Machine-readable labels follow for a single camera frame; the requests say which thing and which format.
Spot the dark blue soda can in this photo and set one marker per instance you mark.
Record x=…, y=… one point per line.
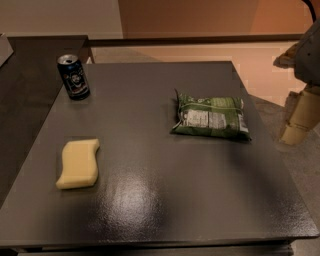
x=73, y=76

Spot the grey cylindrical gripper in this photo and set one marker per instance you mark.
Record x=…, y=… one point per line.
x=309, y=56

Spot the yellow sponge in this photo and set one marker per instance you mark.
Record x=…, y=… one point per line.
x=79, y=164

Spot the green jalapeno chip bag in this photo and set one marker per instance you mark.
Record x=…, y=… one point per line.
x=221, y=117

